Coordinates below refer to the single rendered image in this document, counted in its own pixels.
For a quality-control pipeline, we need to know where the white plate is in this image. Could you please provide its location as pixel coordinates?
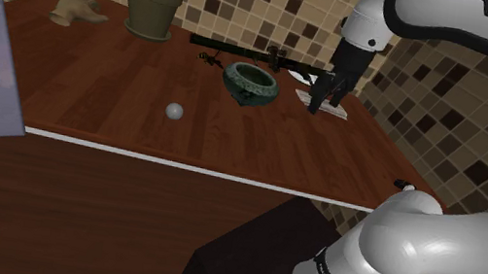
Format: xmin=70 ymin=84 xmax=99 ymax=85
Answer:
xmin=286 ymin=69 xmax=320 ymax=88

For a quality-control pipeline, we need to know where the beige hand figure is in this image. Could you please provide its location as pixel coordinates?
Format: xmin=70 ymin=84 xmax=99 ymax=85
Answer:
xmin=47 ymin=0 xmax=113 ymax=33

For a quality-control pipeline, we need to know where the small white ball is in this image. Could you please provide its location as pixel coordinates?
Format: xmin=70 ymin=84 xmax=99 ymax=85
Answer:
xmin=163 ymin=101 xmax=186 ymax=122

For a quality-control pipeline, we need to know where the dark green bowl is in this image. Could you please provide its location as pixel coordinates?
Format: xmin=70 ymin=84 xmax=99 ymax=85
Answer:
xmin=218 ymin=58 xmax=283 ymax=112

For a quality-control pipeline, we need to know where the dark robot stand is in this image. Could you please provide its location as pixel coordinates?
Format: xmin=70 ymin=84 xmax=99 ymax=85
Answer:
xmin=171 ymin=180 xmax=436 ymax=274

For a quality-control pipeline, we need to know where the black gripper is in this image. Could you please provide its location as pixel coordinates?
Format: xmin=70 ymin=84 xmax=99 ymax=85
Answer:
xmin=306 ymin=33 xmax=379 ymax=122

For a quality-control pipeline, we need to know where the small black insect figure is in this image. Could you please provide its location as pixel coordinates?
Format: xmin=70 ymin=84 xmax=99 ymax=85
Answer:
xmin=194 ymin=49 xmax=227 ymax=70

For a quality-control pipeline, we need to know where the small black cylinder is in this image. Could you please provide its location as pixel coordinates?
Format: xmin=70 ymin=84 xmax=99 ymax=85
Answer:
xmin=391 ymin=177 xmax=418 ymax=193

